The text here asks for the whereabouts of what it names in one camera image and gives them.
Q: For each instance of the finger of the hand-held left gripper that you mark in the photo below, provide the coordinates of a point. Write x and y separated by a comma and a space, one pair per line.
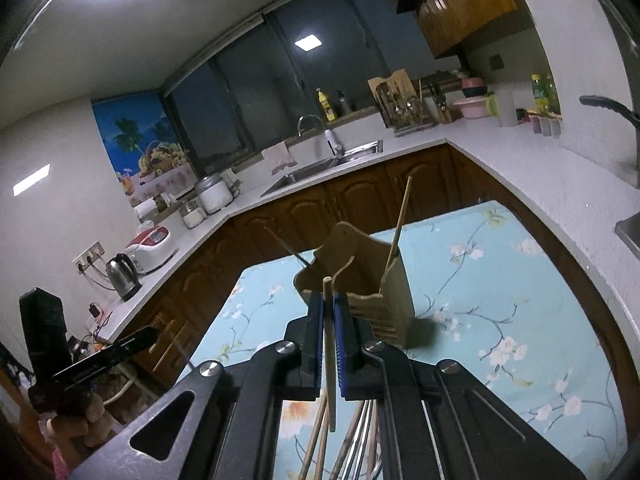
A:
105, 355

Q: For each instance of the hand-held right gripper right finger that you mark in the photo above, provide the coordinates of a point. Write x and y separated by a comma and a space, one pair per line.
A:
341, 347

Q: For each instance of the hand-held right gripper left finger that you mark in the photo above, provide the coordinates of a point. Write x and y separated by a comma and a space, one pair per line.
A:
315, 350

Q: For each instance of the wooden chopstick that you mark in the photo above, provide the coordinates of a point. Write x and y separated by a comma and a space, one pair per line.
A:
328, 310
401, 215

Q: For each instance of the wooden utensil holder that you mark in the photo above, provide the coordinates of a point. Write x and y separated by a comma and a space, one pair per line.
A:
370, 285

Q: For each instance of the pile of chopsticks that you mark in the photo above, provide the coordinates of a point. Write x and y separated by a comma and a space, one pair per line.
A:
320, 445

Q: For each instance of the person's left forearm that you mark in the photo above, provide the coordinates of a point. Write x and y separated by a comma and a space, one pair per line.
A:
60, 467

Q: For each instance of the person's left hand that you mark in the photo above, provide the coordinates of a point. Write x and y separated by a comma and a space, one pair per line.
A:
82, 425

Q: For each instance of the steel electric kettle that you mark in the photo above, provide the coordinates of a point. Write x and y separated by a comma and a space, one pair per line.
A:
122, 275

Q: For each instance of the red and white rice cooker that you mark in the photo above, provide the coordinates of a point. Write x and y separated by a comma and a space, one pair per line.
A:
152, 250

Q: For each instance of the wooden lower cabinets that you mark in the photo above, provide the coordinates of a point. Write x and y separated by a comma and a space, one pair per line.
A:
310, 210

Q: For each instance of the wooden cabinets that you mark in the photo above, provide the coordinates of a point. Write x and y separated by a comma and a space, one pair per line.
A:
310, 210
465, 10

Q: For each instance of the floral blue tablecloth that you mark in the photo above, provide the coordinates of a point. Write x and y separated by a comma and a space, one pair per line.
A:
475, 285

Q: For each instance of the white paper roll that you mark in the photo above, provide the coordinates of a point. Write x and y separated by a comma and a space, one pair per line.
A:
147, 210

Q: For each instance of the small brown jar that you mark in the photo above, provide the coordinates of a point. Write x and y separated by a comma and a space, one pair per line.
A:
161, 203

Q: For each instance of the glass jar with white contents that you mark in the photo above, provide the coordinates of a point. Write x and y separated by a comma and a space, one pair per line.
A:
192, 216

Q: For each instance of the steel kitchen sink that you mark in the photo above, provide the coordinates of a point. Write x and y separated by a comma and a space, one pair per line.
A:
310, 172

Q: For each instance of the white pot with metal lid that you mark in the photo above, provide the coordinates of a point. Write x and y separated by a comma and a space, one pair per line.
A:
212, 197

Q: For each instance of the pale dish cloth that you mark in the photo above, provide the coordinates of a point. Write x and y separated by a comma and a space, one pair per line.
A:
279, 157

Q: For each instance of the chrome faucet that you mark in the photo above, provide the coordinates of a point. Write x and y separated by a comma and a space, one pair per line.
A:
330, 140

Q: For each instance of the yellow dish soap bottle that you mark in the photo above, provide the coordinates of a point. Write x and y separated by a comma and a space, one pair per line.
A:
327, 107

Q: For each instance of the wooden cutlery rack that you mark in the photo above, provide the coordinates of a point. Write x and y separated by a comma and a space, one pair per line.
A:
400, 105

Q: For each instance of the wooden knife block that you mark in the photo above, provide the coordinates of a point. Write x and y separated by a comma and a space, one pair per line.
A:
442, 107

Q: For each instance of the pink plastic basin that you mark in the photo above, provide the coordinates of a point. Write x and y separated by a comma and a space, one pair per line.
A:
470, 107

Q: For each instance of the dark kitchen window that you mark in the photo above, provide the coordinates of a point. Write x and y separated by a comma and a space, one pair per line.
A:
250, 85

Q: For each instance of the green plastic item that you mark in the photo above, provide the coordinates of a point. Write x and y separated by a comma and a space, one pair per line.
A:
492, 105

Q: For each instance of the translucent white cup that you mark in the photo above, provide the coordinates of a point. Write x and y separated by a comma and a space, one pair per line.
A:
507, 107

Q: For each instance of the dark bowl with pink lid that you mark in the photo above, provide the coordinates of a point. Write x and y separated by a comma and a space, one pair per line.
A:
475, 87

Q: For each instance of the small steel sink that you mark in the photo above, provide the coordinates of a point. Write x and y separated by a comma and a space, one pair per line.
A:
630, 232

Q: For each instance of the yellow green bottle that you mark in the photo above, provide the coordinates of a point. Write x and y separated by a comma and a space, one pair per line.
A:
541, 92

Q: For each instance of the wooden upper cabinets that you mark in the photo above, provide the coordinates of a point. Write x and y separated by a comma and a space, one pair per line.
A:
465, 10

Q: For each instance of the black lever faucet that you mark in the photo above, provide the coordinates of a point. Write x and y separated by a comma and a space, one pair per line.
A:
612, 105

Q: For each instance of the wall power socket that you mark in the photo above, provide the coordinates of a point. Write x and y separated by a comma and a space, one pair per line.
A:
90, 257

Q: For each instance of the tropical fruit wall poster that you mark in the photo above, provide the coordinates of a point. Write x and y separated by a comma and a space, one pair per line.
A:
130, 130

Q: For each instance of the dark wall switch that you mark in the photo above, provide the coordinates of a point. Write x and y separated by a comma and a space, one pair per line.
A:
495, 61

